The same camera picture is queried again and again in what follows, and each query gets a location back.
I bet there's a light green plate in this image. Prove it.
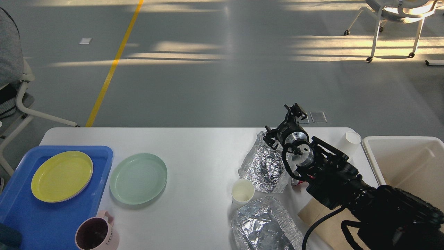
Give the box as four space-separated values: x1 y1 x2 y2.
110 153 168 205

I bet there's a yellow plate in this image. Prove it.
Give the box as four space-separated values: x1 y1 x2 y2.
31 151 94 203

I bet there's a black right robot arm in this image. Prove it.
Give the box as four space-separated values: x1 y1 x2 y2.
263 104 444 250

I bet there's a white chair left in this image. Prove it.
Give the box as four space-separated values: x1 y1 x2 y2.
0 59 79 177

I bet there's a crumpled foil upper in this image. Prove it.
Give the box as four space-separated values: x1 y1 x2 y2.
238 131 290 193

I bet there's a foil container lower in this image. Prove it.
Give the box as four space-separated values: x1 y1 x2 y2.
231 196 304 250

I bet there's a white office chair right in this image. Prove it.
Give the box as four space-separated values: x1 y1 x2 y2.
344 0 443 63

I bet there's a brown paper bag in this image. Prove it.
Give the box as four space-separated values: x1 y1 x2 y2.
298 198 358 250

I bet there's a dark teal mug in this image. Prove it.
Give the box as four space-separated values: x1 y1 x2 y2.
0 223 23 250

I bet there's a white floor marker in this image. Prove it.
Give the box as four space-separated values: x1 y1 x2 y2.
79 37 92 45

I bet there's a pink mug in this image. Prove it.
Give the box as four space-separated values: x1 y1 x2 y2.
75 210 120 250

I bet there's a white plastic bin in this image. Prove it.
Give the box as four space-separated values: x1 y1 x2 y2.
362 136 444 209

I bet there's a person in grey sweater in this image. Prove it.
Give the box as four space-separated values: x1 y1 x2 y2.
0 8 24 119

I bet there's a blue plastic tray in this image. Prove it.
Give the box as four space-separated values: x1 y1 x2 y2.
0 145 113 250

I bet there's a clear floor plate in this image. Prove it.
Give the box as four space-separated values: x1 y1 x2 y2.
310 112 328 123

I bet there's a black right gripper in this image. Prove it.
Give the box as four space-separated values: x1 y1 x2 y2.
262 103 309 150

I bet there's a white paper cup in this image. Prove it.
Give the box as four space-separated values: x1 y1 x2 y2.
231 179 255 206

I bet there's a translucent plastic cup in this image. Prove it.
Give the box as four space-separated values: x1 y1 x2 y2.
336 131 361 160

